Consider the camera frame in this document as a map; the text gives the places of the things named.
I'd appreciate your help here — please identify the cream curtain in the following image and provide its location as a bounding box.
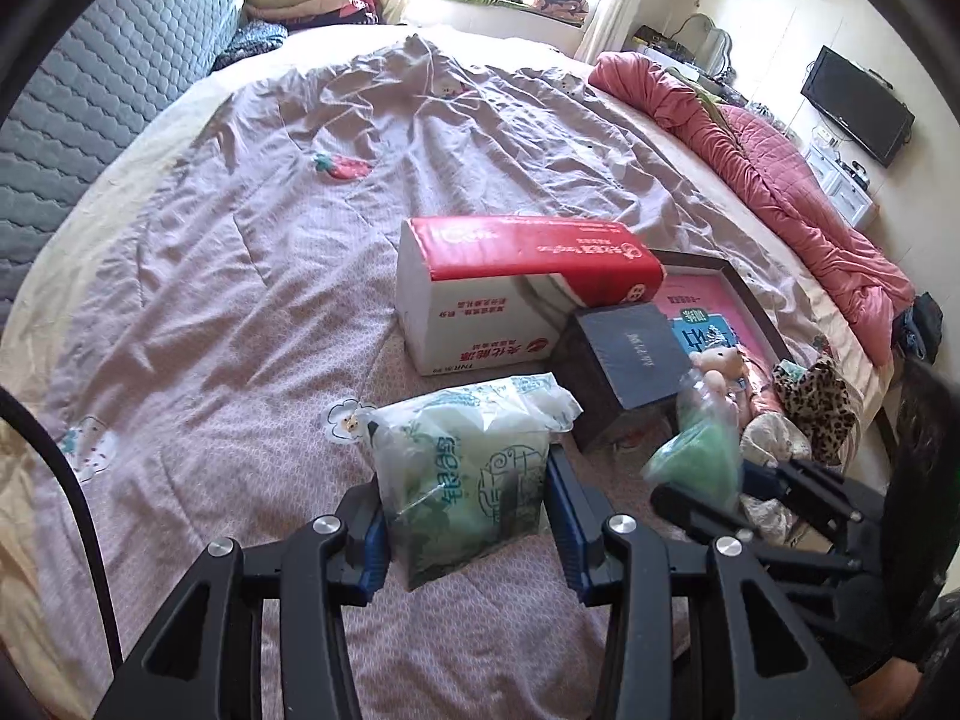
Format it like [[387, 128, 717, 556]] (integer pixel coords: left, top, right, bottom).
[[577, 0, 661, 61]]

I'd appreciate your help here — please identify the desk mirror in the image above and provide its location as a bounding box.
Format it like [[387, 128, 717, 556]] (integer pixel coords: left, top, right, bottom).
[[686, 13, 740, 83]]

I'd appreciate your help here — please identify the white drawer cabinet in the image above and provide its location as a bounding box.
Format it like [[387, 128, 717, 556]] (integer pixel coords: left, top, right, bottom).
[[802, 139, 878, 226]]

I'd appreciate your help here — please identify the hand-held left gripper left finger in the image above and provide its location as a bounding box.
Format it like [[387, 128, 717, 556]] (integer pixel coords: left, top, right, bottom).
[[94, 484, 392, 720]]

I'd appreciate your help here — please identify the cream bed sheet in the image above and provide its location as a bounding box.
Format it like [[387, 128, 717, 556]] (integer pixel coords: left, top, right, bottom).
[[0, 22, 897, 720]]

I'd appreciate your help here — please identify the green cloth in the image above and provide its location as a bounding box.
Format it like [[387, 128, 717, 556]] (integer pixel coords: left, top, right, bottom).
[[667, 67, 728, 121]]

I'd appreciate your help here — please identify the pink book with blue panel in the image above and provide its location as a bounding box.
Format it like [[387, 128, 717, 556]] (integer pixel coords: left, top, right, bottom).
[[652, 274, 781, 370]]

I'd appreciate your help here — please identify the black television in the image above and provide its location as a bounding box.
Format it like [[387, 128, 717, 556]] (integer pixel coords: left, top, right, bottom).
[[801, 45, 916, 170]]

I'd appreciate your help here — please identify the dark blue bag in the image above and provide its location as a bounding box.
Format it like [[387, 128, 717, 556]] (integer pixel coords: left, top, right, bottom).
[[892, 291, 944, 361]]

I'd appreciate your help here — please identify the black cable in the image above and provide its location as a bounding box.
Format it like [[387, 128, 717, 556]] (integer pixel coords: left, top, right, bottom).
[[0, 386, 125, 672]]

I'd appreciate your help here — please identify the grey quilted headboard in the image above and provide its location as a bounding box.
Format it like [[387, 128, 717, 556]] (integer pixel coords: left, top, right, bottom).
[[0, 0, 248, 316]]

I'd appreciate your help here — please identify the green sponge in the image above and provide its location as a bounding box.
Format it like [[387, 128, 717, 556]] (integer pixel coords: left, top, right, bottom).
[[643, 375, 743, 512]]

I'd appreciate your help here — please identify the pink quilt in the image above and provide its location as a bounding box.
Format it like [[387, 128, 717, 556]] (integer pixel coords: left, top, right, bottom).
[[589, 51, 917, 368]]

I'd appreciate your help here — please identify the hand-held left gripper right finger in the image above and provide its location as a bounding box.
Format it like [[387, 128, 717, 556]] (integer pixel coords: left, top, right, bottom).
[[546, 448, 860, 720]]

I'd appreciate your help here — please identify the beige plush bear pink dress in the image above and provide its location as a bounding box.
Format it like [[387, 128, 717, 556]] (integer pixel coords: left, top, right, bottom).
[[690, 345, 752, 407]]

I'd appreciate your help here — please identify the dark patterned cloth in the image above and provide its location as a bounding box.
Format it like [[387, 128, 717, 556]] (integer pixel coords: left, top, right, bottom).
[[214, 19, 290, 72]]

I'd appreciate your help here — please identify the window seat bedding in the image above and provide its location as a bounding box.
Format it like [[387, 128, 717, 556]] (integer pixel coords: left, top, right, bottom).
[[416, 0, 593, 27]]

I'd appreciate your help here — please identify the leopard print cloth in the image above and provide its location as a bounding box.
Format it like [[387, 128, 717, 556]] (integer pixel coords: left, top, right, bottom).
[[772, 356, 856, 466]]

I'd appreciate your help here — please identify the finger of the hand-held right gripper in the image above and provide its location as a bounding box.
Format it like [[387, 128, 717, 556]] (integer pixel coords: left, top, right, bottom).
[[649, 482, 760, 542], [741, 460, 865, 524]]

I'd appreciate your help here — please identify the white floral cloth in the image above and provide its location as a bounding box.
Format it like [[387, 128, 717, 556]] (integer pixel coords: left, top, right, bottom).
[[739, 412, 818, 545]]

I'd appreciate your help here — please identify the lilac patterned quilt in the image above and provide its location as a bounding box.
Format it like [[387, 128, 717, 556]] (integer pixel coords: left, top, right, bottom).
[[30, 34, 893, 720]]

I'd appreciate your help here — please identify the person's right forearm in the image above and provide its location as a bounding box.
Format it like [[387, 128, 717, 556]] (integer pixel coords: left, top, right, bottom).
[[844, 592, 960, 720]]

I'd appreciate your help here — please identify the red and white tissue box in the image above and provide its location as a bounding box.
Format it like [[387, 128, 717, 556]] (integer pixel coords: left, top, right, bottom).
[[396, 216, 667, 376]]

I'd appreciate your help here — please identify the black box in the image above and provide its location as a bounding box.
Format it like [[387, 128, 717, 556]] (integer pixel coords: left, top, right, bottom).
[[555, 304, 695, 455]]

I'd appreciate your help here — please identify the dark-rimmed cardboard box tray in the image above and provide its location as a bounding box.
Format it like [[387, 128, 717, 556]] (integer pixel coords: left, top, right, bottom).
[[649, 249, 901, 466]]

